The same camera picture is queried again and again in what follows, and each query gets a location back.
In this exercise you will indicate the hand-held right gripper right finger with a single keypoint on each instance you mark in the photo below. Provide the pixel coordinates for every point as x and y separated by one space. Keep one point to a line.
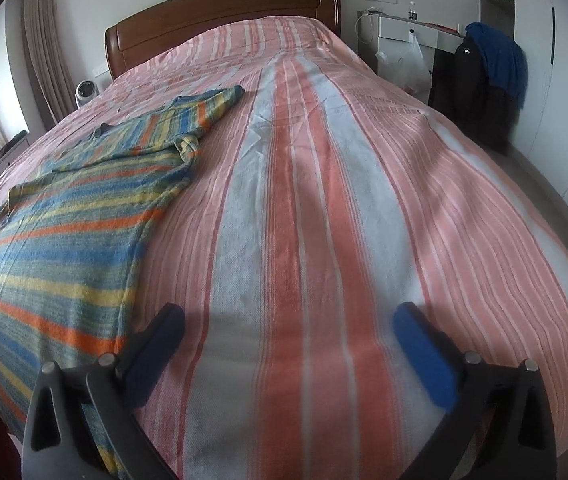
424 355

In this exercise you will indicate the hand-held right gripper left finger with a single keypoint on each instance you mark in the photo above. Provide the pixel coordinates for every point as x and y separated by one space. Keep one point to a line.
156 355

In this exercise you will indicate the multicolour striped knit sweater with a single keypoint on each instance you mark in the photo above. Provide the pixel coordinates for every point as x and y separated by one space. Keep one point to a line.
63 250

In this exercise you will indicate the dark clothes on windowsill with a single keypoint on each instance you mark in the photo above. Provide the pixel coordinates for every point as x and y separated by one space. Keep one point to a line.
11 145

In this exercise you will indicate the pink striped bedspread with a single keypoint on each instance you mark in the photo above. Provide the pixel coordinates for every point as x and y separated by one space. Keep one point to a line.
339 210

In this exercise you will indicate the black jacket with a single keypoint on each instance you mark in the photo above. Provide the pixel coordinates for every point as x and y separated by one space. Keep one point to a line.
464 90

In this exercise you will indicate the white round fan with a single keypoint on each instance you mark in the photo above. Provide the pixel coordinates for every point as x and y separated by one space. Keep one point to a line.
85 94

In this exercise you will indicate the white plastic bag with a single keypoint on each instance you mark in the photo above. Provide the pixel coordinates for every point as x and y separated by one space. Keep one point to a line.
409 67

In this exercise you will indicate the white wardrobe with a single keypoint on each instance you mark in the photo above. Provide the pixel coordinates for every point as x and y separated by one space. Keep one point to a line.
564 85

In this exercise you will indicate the blue cloth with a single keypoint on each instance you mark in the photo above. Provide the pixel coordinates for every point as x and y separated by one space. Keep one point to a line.
501 60

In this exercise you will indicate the beige curtain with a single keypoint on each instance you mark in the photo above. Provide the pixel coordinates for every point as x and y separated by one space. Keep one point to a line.
46 50

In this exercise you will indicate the white desk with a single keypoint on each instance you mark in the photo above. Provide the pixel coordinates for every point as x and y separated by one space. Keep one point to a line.
394 30

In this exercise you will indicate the clear water bottle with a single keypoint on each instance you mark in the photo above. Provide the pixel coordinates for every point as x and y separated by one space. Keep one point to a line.
412 12

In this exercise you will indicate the wooden headboard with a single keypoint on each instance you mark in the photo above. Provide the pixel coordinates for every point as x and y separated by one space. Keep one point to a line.
213 15

